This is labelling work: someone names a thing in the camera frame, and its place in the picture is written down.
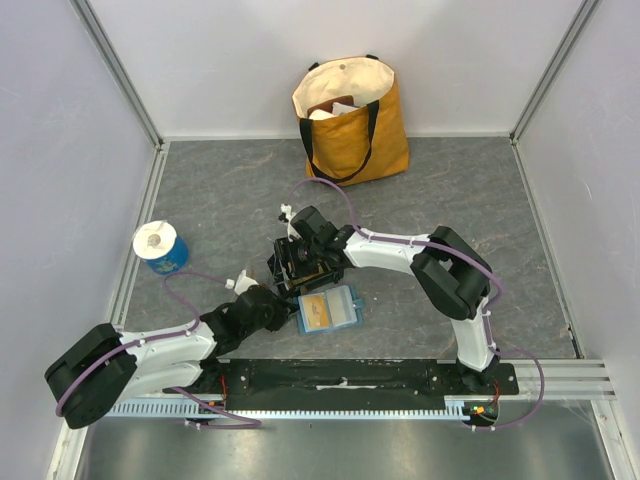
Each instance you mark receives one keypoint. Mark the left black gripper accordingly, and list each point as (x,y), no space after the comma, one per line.
(283,309)

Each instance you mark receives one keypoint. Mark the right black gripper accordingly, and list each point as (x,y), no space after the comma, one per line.
(298,273)

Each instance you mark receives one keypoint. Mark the black plastic tray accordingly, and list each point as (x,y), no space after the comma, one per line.
(299,251)

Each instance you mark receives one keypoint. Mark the teal leather card holder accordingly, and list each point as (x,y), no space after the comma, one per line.
(344,306)

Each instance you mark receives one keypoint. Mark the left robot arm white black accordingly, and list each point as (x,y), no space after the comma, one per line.
(106,367)

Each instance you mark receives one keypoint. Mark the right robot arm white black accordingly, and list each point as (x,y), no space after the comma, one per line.
(454,278)

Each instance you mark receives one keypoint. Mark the blue patterned cup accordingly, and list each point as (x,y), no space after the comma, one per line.
(173,261)

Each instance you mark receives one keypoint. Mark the white toilet paper roll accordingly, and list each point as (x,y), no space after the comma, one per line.
(154,240)

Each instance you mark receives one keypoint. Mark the white items in bag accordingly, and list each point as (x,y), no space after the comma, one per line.
(330,110)

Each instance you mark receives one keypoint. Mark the orange tote bag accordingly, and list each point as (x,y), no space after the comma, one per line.
(364,145)

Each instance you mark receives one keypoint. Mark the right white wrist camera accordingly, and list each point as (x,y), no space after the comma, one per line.
(286,215)

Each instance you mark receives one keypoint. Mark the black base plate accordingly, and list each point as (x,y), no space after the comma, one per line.
(346,384)

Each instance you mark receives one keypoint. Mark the blue slotted cable duct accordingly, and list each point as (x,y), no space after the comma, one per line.
(174,407)

